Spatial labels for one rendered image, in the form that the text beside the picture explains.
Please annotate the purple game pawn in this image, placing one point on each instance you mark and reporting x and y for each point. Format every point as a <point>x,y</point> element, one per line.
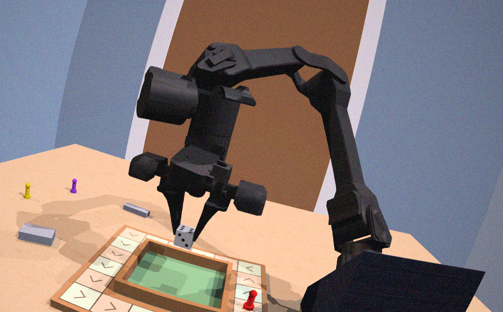
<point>73,189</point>

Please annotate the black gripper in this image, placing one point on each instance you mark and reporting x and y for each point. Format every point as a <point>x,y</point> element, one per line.
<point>248,197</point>

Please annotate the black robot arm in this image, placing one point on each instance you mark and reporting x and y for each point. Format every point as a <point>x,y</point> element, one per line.
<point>206,96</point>

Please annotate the grey die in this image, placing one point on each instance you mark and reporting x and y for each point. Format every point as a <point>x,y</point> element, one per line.
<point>184,237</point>

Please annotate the orange board frame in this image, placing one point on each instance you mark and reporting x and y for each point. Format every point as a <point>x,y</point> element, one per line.
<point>64,306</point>

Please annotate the yellow game pawn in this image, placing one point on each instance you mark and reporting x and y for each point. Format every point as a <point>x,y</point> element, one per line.
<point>27,195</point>

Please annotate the red game pawn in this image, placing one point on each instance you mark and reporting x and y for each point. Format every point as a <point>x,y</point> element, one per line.
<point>249,304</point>

